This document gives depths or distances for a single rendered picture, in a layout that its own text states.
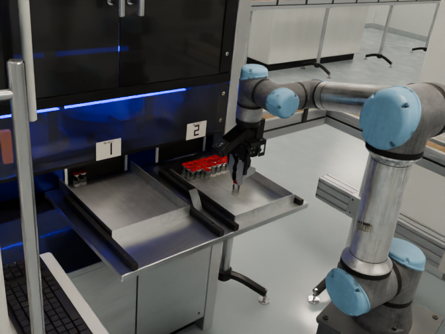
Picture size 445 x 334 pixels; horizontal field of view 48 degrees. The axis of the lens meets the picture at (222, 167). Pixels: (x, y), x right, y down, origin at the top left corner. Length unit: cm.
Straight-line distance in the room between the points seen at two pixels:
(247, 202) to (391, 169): 67
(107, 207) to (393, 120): 90
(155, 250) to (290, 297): 140
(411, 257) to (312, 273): 161
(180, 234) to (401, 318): 62
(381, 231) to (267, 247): 189
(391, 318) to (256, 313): 126
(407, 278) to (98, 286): 105
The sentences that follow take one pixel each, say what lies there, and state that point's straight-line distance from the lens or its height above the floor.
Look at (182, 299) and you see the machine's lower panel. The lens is 218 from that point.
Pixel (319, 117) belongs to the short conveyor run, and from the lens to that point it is 245.
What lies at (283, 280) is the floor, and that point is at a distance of 276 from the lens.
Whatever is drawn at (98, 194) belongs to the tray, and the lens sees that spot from 162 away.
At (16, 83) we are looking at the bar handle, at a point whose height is 145.
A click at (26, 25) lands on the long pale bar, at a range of 130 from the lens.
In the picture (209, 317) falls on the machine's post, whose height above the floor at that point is 7.
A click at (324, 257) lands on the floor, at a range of 301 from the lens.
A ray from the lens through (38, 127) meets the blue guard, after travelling 146.
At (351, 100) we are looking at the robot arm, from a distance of 128.
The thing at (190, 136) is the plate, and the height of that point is 100.
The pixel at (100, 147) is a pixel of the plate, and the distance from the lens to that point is 157.
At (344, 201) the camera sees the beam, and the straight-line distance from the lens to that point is 257.
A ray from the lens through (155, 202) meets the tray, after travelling 158.
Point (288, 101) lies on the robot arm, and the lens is 129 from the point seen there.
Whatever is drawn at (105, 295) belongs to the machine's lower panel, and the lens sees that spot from 190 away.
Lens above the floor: 170
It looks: 26 degrees down
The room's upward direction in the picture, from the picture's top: 6 degrees clockwise
